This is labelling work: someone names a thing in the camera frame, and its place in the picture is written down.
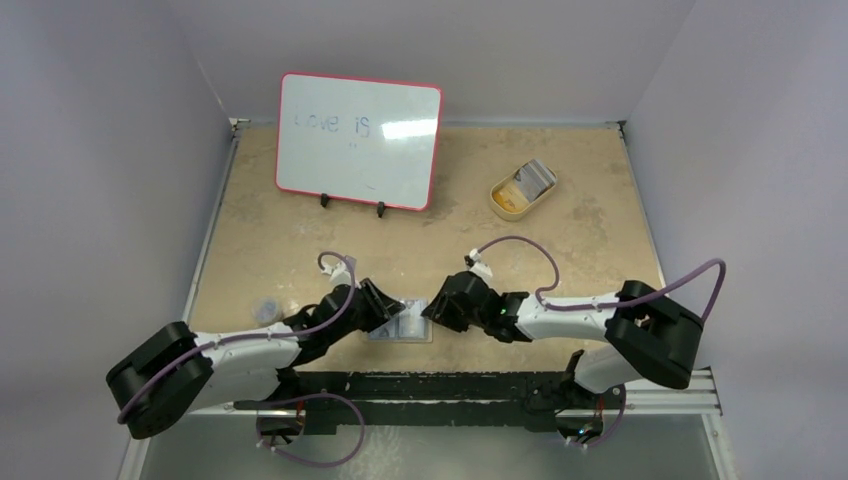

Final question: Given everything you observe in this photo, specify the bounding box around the beige card holder wallet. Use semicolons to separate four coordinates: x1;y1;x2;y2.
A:
366;299;432;343

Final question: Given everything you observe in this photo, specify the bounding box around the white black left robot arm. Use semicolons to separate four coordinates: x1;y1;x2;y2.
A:
106;279;406;439

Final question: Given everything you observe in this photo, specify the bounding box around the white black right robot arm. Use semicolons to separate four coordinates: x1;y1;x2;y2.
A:
421;271;704;407

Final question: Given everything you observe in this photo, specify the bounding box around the beige oval card tray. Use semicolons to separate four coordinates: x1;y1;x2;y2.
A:
488;162;559;222

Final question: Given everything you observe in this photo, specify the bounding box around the pink framed whiteboard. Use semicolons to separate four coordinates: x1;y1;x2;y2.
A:
274;72;443;211

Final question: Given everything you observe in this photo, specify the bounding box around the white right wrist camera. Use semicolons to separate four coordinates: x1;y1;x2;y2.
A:
464;249;493;281

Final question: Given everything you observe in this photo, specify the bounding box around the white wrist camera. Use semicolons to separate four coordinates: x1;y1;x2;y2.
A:
464;249;493;281
319;257;356;286

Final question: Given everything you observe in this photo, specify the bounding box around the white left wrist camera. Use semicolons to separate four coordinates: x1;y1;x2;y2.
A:
319;257;356;286

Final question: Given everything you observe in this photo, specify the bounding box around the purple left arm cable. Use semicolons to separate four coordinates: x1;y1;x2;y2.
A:
116;250;359;425

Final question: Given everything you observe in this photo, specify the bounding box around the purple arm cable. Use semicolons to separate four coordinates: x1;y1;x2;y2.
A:
473;235;727;326
116;250;359;425

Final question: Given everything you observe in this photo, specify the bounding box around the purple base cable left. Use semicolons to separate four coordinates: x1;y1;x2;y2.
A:
254;388;370;469

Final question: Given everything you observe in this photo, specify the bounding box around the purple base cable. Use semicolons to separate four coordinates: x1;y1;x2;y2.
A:
563;385;631;452
254;388;370;469

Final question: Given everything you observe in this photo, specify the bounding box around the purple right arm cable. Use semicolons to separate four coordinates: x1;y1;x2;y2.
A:
473;235;727;326

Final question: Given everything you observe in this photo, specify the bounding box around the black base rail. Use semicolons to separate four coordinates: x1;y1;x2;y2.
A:
233;361;625;438

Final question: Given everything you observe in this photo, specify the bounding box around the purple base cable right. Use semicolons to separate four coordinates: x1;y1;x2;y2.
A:
563;385;631;452

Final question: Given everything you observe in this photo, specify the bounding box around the aluminium extrusion frame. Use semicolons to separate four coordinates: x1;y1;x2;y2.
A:
625;368;722;415

